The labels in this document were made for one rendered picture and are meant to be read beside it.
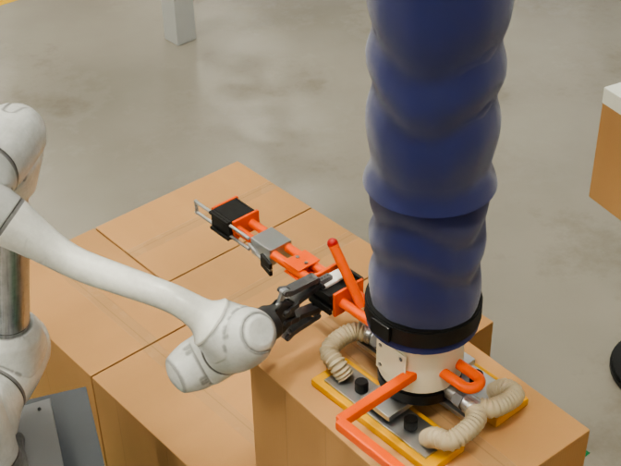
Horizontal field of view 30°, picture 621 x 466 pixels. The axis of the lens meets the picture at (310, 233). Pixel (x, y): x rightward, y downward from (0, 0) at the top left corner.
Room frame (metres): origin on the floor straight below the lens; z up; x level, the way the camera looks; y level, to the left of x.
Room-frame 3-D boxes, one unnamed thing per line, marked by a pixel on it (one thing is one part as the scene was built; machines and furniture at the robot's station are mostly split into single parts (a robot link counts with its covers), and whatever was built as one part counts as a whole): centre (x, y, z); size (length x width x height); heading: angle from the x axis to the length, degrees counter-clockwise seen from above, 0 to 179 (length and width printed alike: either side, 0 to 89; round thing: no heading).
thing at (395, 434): (1.67, -0.14, 1.09); 0.34 x 0.10 x 0.05; 41
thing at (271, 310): (1.82, 0.08, 1.20); 0.09 x 0.07 x 0.08; 130
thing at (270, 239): (2.08, 0.09, 1.20); 0.07 x 0.07 x 0.04; 41
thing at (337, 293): (1.92, -0.05, 1.20); 0.10 x 0.08 x 0.06; 131
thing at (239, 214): (2.19, 0.17, 1.20); 0.08 x 0.07 x 0.05; 41
